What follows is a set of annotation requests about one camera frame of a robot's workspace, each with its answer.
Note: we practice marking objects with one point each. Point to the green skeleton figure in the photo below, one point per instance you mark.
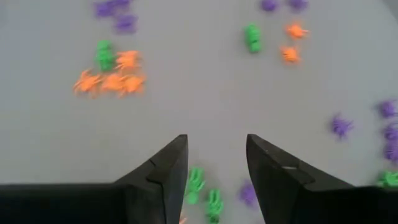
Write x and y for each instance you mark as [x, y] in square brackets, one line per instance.
[214, 205]
[194, 185]
[388, 179]
[105, 56]
[253, 38]

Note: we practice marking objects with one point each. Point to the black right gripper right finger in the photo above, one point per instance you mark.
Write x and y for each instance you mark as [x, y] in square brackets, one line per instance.
[276, 186]

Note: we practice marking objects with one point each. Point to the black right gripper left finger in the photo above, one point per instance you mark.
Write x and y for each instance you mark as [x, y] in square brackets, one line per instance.
[161, 193]

